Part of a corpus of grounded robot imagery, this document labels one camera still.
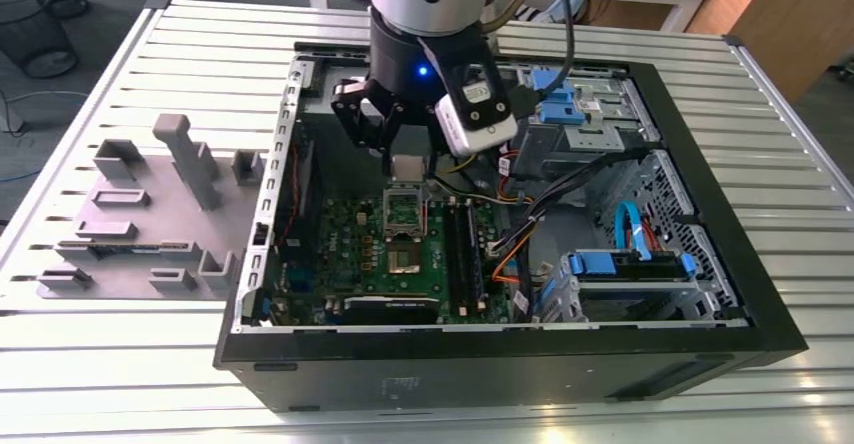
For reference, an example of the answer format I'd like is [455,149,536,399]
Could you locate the wooden cabinet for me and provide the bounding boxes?
[686,0,854,108]

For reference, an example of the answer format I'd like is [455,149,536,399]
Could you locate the black RAM slot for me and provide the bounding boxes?
[442,200,467,316]
[468,200,494,316]
[451,200,476,316]
[459,200,484,316]

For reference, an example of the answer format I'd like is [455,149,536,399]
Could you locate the silver drive cage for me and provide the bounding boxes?
[516,66,663,181]

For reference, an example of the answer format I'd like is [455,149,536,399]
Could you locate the black graphics card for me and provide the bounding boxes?
[339,294,443,326]

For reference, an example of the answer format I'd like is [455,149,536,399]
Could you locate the grey parts rack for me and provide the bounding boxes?
[33,112,269,301]

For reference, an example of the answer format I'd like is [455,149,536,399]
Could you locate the RAM stick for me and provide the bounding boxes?
[57,240,192,258]

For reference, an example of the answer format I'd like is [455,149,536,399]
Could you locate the blue drive latch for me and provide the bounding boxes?
[531,68,579,126]

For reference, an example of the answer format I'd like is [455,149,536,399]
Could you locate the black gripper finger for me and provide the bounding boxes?
[424,123,443,186]
[329,78,403,176]

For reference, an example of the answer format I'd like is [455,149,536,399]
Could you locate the thin black cable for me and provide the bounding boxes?
[518,203,536,326]

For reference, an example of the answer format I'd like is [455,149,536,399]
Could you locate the grey power supply unit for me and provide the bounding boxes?
[299,61,436,200]

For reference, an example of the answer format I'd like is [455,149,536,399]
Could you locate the hard disk in blue carrier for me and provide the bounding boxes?
[563,248,699,285]

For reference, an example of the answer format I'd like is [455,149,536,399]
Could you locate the green motherboard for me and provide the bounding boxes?
[265,194,530,327]

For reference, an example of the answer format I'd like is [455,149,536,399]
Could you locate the blue SATA cable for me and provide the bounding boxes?
[612,199,659,260]

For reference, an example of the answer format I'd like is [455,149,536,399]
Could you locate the orange wire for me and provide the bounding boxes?
[491,251,535,285]

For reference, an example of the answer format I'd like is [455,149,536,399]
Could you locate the metal socket cover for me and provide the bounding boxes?
[380,182,428,240]

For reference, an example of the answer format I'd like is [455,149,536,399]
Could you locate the CPU socket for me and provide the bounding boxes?
[384,240,428,276]

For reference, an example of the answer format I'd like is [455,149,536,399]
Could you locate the large black mesh bin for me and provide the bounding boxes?
[0,0,79,80]

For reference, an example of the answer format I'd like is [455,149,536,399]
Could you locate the black cable bundle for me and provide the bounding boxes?
[486,149,646,258]

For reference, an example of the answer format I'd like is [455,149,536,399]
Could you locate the yellow power wire bundle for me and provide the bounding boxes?
[436,155,483,176]

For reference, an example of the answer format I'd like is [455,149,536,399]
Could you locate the black PC case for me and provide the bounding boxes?
[211,39,810,413]

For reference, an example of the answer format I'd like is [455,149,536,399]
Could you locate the perforated silver disk cage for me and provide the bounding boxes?
[559,148,750,326]

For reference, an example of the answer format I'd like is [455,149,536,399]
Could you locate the silver CPU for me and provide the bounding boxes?
[391,154,427,184]

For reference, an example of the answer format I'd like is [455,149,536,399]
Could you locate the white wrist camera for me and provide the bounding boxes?
[432,76,522,159]

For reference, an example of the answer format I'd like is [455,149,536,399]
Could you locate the black camera cable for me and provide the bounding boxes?
[511,0,579,116]

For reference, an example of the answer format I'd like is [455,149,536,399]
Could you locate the red SATA cable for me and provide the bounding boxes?
[639,213,672,255]

